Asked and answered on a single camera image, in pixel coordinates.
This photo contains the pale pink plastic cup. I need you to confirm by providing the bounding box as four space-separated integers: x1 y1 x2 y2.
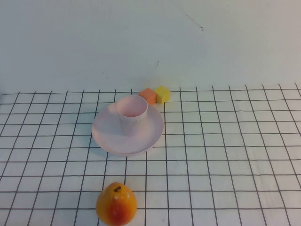
115 95 149 137

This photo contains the pale pink round plate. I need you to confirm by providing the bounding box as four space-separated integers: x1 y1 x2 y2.
91 100 165 157

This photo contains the orange foam cube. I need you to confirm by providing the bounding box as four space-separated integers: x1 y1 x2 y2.
138 87 157 105

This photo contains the yellow foam cube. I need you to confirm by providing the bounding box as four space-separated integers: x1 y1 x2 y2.
154 85 171 104

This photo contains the white grid-lined table mat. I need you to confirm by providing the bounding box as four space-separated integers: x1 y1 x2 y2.
0 83 301 226

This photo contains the orange yellow toy pear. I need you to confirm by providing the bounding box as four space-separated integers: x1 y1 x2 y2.
95 182 138 226

